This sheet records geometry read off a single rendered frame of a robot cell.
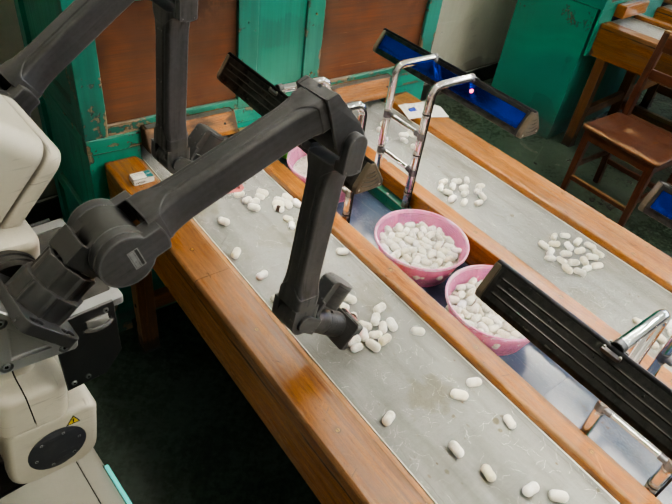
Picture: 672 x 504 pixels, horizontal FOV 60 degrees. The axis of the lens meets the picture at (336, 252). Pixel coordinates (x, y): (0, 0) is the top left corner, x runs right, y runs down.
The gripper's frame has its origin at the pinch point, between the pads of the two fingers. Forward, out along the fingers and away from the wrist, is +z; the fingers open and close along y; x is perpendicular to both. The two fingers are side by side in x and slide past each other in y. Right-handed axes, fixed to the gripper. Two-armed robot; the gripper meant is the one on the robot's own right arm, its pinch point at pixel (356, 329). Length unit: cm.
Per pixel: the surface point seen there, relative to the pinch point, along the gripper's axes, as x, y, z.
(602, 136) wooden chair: -113, 54, 181
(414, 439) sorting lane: 6.3, -27.7, -4.2
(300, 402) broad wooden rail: 14.0, -9.6, -17.6
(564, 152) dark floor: -112, 95, 251
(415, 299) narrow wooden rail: -12.3, -0.5, 13.8
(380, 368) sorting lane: 2.4, -10.6, 0.2
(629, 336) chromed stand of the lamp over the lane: -34, -47, -15
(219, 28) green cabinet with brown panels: -38, 91, -10
